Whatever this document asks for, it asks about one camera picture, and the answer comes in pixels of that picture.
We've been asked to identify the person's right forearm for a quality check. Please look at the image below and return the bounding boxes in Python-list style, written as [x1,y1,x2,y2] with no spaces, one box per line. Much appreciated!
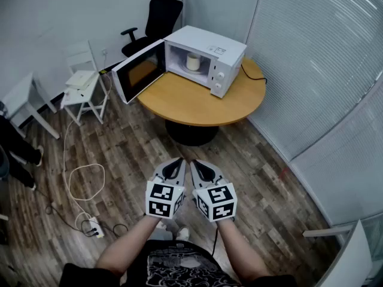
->
[215,218,272,283]

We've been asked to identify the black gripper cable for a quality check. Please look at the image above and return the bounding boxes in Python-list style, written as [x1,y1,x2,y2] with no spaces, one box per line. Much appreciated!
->
[211,225,220,257]

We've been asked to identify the flat white box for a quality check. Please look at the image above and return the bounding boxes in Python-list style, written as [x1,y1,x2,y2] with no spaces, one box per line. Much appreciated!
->
[65,70,100,91]

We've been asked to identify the person's left forearm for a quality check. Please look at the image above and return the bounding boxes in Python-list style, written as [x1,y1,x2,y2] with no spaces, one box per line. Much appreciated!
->
[95,215,161,277]

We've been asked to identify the thin black floor cable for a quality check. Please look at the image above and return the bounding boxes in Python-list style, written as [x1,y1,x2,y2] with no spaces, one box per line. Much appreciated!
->
[44,190,129,239]

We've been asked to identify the white door panel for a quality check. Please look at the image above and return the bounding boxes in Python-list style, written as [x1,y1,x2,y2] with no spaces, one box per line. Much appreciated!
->
[302,219,373,287]

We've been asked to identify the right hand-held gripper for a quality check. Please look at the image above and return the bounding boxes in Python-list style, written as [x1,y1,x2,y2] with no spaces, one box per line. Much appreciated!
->
[190,159,238,223]

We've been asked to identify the person's right shoe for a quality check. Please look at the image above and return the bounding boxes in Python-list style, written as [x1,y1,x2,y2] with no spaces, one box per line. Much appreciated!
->
[176,226,190,242]

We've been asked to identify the white microwave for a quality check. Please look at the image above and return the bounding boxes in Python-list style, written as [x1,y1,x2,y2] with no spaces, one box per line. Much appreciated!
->
[111,25,247,105]

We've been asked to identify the person's black printed shirt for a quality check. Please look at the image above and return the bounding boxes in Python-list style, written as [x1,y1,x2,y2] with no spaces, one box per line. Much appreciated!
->
[59,239,297,287]

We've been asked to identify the white cup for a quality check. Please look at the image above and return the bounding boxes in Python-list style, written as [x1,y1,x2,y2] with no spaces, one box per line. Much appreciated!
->
[186,52,200,72]

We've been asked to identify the white side table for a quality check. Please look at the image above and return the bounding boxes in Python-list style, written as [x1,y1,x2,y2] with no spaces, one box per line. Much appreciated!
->
[0,72,60,140]

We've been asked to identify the white power strip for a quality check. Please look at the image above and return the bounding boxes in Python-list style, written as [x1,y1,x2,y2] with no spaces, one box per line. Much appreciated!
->
[88,216,105,239]

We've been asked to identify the round wooden table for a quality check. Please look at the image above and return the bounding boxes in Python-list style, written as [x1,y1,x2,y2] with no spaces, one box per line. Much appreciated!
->
[136,57,267,147]

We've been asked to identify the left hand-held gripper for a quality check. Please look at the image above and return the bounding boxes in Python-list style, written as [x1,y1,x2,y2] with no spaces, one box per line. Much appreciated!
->
[145,157,187,220]

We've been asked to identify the black office chair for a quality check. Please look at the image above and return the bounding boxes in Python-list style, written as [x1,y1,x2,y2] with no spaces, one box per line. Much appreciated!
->
[120,0,184,58]

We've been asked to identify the white wooden chair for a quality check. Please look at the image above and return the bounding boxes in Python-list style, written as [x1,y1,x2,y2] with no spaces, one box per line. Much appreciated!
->
[61,39,110,127]

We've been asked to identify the white window blinds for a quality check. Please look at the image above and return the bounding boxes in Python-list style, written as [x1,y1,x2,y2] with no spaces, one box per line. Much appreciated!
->
[245,0,383,163]

